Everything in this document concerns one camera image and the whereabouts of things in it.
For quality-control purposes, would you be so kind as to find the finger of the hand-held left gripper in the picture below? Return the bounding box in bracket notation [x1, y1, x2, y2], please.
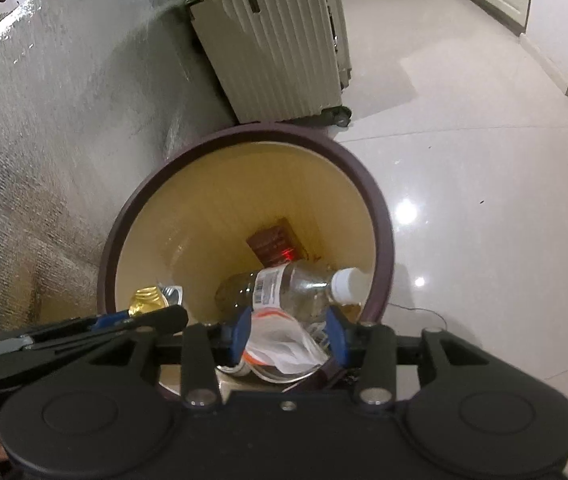
[30, 304, 190, 353]
[0, 309, 133, 347]

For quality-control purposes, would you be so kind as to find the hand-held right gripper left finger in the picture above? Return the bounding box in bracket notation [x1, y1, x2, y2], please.
[85, 309, 255, 410]

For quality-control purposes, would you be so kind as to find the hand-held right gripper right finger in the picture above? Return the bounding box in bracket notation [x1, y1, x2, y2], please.
[325, 306, 493, 408]

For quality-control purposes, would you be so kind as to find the gold foil wrapper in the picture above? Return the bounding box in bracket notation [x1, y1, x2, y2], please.
[128, 284, 185, 317]

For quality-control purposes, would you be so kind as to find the clear plastic bag orange print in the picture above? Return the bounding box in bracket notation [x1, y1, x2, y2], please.
[216, 307, 333, 386]

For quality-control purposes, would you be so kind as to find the clear plastic bottle red label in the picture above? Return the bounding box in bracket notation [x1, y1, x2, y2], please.
[213, 259, 373, 334]

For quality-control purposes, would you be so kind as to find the brown snack wrapper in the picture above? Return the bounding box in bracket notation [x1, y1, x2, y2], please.
[245, 217, 310, 267]

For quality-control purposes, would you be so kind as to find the yellow bin with brown rim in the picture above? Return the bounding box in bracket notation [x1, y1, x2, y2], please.
[97, 122, 396, 404]

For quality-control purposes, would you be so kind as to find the silver foil covered table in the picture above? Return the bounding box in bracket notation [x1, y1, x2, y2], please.
[0, 0, 240, 346]

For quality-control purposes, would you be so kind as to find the cream hard-shell suitcase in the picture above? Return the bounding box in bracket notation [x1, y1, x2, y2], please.
[185, 0, 353, 128]

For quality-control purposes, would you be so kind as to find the thin floor cable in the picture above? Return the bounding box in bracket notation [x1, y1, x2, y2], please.
[393, 302, 456, 332]

